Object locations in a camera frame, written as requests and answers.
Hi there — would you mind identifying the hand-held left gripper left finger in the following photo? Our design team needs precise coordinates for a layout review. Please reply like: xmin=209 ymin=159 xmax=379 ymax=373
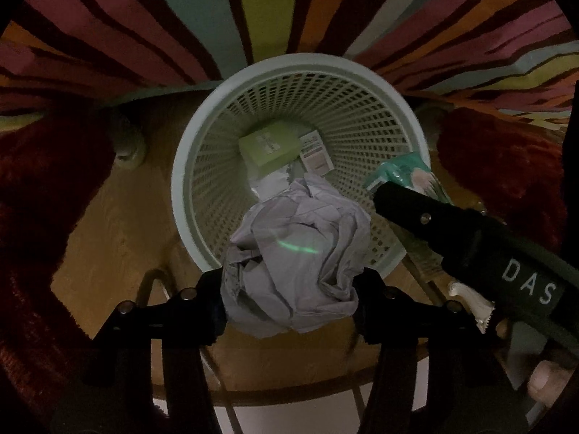
xmin=54 ymin=267 xmax=227 ymax=434

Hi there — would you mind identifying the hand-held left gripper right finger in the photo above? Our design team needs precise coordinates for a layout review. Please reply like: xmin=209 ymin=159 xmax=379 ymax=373
xmin=353 ymin=267 xmax=530 ymax=434

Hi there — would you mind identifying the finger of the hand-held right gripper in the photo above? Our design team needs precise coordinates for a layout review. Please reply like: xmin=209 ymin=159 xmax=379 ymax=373
xmin=373 ymin=182 xmax=486 ymax=258

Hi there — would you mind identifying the green wet wipe pack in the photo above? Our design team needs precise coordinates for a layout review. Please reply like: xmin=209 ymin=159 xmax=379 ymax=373
xmin=364 ymin=151 xmax=453 ymax=206

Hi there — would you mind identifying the large white paper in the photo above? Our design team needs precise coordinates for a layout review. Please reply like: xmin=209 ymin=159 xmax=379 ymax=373
xmin=220 ymin=173 xmax=372 ymax=339

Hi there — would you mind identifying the white cardboard box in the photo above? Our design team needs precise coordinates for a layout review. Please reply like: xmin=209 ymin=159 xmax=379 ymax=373
xmin=299 ymin=130 xmax=336 ymax=174

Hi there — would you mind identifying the white mesh waste basket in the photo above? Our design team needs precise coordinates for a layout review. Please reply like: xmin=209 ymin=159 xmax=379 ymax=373
xmin=171 ymin=53 xmax=432 ymax=281

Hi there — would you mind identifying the large green cardboard box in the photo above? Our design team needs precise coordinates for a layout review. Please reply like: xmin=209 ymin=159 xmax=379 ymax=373
xmin=238 ymin=120 xmax=303 ymax=197

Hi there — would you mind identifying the person's right hand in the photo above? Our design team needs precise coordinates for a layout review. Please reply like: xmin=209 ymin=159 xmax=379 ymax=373
xmin=527 ymin=357 xmax=578 ymax=404

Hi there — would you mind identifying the cream bed leg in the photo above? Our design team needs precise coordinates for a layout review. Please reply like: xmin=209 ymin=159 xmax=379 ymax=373
xmin=111 ymin=113 xmax=148 ymax=169

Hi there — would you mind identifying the striped colourful rug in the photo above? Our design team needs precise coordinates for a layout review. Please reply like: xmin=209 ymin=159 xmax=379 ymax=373
xmin=0 ymin=0 xmax=579 ymax=132

